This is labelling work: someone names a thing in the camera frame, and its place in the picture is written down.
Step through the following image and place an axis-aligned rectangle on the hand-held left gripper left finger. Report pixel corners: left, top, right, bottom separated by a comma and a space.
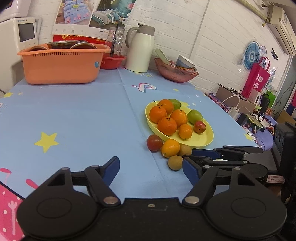
35, 156, 121, 207

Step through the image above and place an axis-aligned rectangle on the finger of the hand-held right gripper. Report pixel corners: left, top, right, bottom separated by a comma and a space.
192, 146, 264, 160
183, 156, 250, 171

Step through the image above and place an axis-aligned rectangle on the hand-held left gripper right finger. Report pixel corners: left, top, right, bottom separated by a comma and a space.
182, 158, 275, 207

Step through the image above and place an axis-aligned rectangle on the yellow plastic plate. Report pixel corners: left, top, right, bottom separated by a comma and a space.
145, 100, 214, 149

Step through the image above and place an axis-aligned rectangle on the brown kiwi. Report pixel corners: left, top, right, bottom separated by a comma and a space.
178, 144, 192, 157
168, 155, 184, 171

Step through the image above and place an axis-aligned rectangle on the red apple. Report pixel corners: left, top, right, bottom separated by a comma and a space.
194, 121, 206, 134

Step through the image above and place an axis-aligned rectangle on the small orange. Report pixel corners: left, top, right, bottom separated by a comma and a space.
161, 139, 180, 158
179, 124, 193, 140

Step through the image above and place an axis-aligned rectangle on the green mango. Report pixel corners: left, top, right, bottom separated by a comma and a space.
187, 109, 204, 125
168, 99, 181, 111

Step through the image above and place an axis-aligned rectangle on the dark red plum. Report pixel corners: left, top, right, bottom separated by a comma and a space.
147, 134, 163, 151

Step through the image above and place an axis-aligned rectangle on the large orange with long stem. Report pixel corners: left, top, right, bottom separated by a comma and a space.
149, 101, 167, 124

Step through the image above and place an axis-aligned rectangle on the small black box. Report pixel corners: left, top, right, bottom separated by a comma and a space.
237, 113, 248, 127

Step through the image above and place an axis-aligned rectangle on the purple patterned cloth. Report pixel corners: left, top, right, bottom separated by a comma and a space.
205, 92, 232, 112

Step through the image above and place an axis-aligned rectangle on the green bag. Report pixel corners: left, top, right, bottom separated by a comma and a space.
266, 90, 278, 109

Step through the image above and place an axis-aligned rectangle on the blue printed tablecloth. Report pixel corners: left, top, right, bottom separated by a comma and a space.
0, 67, 278, 241

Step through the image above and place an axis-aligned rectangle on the cardboard box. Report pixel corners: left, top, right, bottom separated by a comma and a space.
216, 83, 257, 109

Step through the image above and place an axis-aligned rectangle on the red gift bag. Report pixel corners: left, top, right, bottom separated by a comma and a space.
242, 57, 271, 99

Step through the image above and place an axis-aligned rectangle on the pink glass bowl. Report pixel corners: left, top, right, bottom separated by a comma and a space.
154, 57, 200, 83

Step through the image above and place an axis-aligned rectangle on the pale blue bowl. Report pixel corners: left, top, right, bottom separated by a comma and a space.
176, 55, 196, 69

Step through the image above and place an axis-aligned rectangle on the red small bowl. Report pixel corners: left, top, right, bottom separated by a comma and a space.
100, 54, 127, 70

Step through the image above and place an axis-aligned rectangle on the blue round hand fan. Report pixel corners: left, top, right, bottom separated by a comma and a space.
239, 41, 266, 70

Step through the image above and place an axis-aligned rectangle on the orange plastic basket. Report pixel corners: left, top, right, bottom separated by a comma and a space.
17, 44, 111, 85

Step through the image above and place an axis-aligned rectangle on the white thermos jug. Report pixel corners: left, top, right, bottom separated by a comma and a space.
125, 23, 155, 73

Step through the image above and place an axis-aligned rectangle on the steel lid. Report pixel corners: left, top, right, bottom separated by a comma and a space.
69, 41, 97, 49

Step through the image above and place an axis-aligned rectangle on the white air conditioner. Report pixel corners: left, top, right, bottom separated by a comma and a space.
264, 5, 296, 56

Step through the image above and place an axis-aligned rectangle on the steel pan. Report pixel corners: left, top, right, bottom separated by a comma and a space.
46, 40, 80, 50

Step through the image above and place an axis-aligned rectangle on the white appliance with screen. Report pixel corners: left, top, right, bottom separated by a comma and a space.
0, 17, 42, 93

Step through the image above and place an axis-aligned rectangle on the white water purifier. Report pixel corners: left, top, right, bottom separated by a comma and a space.
0, 3, 61, 23

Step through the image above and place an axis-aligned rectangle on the white charger with cable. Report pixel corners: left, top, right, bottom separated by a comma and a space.
221, 95, 241, 120

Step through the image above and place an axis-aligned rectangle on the wall poster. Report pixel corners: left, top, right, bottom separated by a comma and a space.
52, 0, 137, 43

